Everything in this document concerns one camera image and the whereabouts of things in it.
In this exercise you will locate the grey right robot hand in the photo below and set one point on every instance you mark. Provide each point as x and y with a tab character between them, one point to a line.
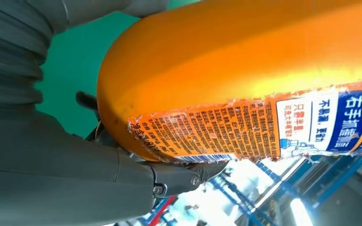
59	181

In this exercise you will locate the long ceiling light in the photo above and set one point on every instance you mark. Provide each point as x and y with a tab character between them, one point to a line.
301	213

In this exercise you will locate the red rack bar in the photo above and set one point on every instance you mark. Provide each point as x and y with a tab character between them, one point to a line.
162	212

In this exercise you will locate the blue metal rack frame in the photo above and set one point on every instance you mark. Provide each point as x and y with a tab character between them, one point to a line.
273	176

